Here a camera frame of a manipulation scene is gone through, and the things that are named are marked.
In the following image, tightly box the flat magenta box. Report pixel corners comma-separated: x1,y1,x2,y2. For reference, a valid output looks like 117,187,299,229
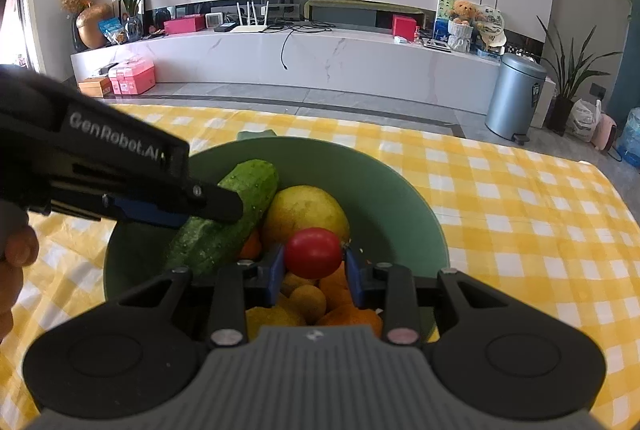
164,15,207,36

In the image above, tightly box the blue water jug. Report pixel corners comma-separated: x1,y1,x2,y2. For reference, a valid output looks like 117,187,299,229
615,107,640,169

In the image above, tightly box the red tomato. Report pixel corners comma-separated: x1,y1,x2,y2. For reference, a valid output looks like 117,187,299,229
284,227,344,279

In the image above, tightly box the brown teddy bear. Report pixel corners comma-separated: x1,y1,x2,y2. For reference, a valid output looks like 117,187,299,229
451,0,476,24

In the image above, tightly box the green colander bowl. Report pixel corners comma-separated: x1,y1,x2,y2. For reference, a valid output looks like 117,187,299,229
103,129,449,346

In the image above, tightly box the printed round fan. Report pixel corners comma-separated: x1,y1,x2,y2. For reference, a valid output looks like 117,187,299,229
472,5,504,36

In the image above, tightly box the grey-blue pedal trash can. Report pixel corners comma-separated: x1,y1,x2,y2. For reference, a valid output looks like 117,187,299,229
485,53,548,146

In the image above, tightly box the long-leaf potted plant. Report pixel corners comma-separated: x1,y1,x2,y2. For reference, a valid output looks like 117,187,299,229
536,13,624,137

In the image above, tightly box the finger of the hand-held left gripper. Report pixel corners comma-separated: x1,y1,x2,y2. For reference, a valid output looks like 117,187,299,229
185,179,245,224
102,193,193,230

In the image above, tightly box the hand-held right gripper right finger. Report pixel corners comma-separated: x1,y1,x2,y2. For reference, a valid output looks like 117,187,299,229
344,246,508,346

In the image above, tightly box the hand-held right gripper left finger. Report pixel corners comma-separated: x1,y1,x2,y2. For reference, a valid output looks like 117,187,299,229
117,244,287,347

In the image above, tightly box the blue snack bag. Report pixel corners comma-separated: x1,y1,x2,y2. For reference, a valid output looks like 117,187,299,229
97,17,124,46

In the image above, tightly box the large pink storage box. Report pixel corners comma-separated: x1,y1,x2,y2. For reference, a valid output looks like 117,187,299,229
123,58,156,95

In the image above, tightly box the golden round vase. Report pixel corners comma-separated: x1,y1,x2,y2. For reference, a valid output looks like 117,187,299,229
75,3,114,50

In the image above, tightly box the small painted picture board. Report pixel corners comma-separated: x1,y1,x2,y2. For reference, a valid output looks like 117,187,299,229
432,0,456,42

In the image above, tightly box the orange cardboard box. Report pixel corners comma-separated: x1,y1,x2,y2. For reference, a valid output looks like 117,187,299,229
78,77,114,98

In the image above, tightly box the black hanging cable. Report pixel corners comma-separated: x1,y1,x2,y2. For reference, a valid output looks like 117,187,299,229
280,24,332,72

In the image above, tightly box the small pink heater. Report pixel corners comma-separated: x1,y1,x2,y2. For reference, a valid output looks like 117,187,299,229
591,111,621,151

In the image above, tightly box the beige cap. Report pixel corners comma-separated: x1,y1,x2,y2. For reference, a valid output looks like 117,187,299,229
480,30,509,49

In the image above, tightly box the yellow checkered tablecloth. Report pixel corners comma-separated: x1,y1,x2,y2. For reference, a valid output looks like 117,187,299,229
0,104,640,430

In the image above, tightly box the white router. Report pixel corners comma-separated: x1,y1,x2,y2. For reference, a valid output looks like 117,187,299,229
230,0,271,34

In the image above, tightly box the person's left hand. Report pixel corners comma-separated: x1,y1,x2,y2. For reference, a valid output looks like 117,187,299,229
0,225,40,341

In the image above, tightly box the white ceramic vase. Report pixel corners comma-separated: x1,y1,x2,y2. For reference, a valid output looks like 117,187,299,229
447,20,474,54

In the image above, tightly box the white marble television console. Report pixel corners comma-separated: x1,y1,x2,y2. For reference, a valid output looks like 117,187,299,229
70,23,556,129

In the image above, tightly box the green cucumber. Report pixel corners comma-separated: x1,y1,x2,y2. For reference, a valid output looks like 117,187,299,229
164,159,280,278

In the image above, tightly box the red gift box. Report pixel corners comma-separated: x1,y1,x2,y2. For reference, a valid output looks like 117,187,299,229
391,14,420,41

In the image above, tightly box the white plastic bag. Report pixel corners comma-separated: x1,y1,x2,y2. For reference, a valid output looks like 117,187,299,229
565,98,601,142

